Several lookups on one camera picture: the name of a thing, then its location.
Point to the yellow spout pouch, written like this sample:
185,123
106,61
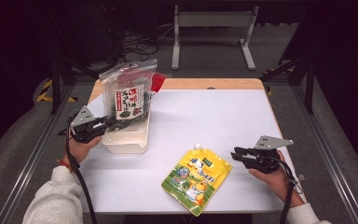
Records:
195,179

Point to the person's right hand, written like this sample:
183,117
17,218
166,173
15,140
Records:
276,182

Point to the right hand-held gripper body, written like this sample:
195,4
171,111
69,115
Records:
265,155

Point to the clear plastic container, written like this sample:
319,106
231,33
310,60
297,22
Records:
126,140

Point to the aluminium floor rail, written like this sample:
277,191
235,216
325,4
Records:
28,161
332,161

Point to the person's left hand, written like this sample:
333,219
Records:
82,151

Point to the black metal stand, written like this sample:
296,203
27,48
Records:
56,81
307,77

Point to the white metal stand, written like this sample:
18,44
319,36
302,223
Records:
213,18

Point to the clear dried seaweed bag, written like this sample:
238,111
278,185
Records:
127,93

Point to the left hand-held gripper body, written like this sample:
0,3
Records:
85,126

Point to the white table mat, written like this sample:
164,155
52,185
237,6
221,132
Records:
199,124

